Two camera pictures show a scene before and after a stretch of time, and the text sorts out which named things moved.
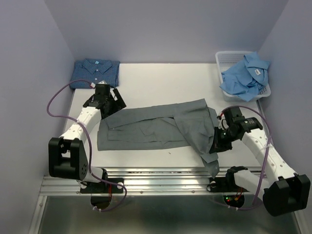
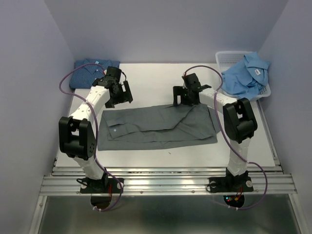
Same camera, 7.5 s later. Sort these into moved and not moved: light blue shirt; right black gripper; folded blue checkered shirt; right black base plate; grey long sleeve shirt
Moved: grey long sleeve shirt; right black gripper
Not moved: folded blue checkered shirt; right black base plate; light blue shirt
